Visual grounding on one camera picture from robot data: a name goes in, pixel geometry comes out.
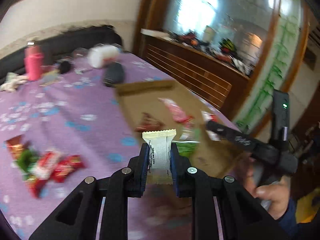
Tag small green snack packet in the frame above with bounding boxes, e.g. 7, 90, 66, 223
16, 149, 39, 181

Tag large green snack packet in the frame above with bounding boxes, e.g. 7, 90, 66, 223
172, 128, 200, 158

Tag white green snack packet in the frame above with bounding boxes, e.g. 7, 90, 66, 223
142, 129, 176, 185

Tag pink marshmallow packet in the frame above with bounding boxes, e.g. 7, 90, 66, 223
158, 98, 194, 128

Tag dark red snack packet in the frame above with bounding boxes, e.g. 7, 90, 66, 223
5, 135, 28, 160
135, 112, 164, 133

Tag person right hand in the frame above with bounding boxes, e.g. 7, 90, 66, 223
236, 156, 290, 219

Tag red white jerky sachet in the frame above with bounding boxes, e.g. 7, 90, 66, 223
201, 111, 221, 141

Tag purple floral tablecloth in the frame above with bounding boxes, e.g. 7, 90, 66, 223
1, 53, 191, 239

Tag brown wooden cabinet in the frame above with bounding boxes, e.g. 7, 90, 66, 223
133, 0, 310, 135

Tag cardboard tray box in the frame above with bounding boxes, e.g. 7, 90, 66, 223
115, 80, 246, 178

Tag folded notebook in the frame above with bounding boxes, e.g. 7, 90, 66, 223
39, 69, 62, 87

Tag black glasses case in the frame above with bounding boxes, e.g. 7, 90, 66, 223
103, 62, 125, 87

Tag white cloth gloves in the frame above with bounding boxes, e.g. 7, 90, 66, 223
1, 72, 29, 93

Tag small black cup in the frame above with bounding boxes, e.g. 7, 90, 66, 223
58, 61, 72, 74

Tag white plastic jar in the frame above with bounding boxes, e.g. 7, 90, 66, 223
87, 44, 120, 69

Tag clear glass jar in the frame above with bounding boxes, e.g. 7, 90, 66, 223
71, 48, 88, 64

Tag pink knitted thermos bottle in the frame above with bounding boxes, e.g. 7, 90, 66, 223
24, 40, 44, 81

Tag black sofa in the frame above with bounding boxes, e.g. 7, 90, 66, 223
1, 25, 123, 84

